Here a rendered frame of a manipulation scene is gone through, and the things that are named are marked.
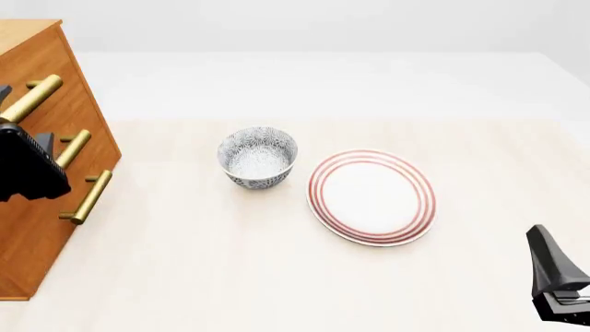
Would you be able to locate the wooden cabinet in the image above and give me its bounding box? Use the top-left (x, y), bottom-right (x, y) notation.
top-left (0, 19), bottom-right (123, 302)

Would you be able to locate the wooden drawer front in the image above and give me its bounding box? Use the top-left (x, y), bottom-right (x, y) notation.
top-left (0, 120), bottom-right (123, 301)
top-left (0, 78), bottom-right (106, 252)
top-left (0, 26), bottom-right (86, 131)

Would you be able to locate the white plate with red rings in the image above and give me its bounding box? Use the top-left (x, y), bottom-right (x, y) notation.
top-left (305, 148), bottom-right (437, 248)

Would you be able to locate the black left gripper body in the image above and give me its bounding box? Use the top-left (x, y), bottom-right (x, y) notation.
top-left (0, 124), bottom-right (73, 204)

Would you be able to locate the brass drawer handle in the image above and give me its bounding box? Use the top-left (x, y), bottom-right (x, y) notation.
top-left (58, 169), bottom-right (113, 227)
top-left (54, 129), bottom-right (92, 171)
top-left (0, 73), bottom-right (64, 125)

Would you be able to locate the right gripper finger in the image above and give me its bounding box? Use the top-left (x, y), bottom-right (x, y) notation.
top-left (525, 224), bottom-right (590, 300)

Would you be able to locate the blue-white patterned bowl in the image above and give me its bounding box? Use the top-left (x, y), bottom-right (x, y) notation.
top-left (216, 125), bottom-right (299, 191)

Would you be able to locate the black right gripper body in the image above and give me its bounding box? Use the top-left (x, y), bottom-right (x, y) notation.
top-left (531, 281), bottom-right (590, 326)

